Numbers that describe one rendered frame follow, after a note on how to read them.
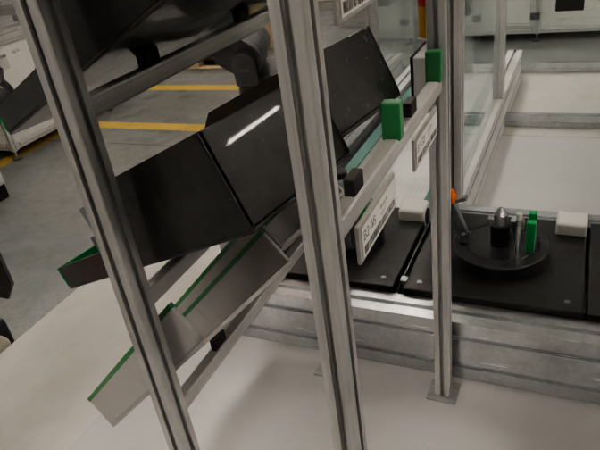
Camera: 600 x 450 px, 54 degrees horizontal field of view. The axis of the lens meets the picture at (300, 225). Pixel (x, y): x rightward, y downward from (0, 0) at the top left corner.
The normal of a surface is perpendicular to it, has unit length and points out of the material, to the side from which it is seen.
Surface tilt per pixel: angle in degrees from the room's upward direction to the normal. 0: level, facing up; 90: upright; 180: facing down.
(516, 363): 90
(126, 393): 90
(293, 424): 0
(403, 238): 0
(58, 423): 0
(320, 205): 90
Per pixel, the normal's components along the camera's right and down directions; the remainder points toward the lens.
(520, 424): -0.13, -0.86
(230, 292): -0.54, 0.47
